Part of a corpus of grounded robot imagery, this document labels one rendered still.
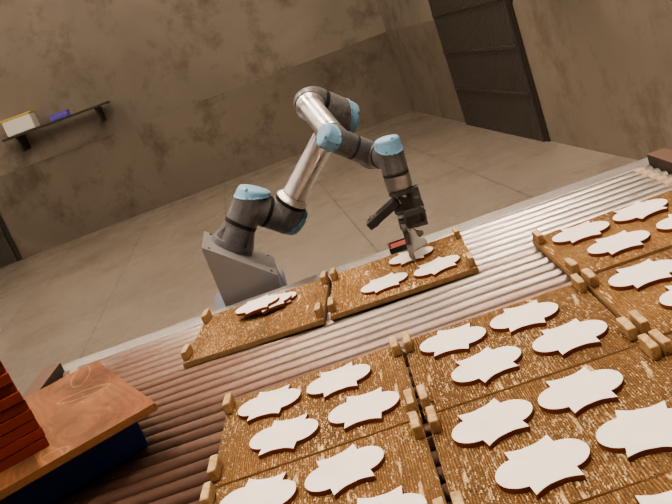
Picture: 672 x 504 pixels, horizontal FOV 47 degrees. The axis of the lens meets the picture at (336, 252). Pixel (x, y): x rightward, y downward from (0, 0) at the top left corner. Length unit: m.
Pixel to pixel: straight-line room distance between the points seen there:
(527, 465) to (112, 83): 11.54
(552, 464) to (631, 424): 0.14
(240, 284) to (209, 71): 9.84
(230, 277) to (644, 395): 1.61
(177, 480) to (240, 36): 11.00
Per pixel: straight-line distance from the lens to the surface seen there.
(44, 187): 12.75
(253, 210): 2.68
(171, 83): 12.36
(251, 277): 2.61
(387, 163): 2.18
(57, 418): 1.89
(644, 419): 1.26
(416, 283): 2.07
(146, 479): 1.69
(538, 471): 1.20
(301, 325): 2.08
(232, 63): 12.33
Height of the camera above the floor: 1.62
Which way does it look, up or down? 15 degrees down
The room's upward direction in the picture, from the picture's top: 20 degrees counter-clockwise
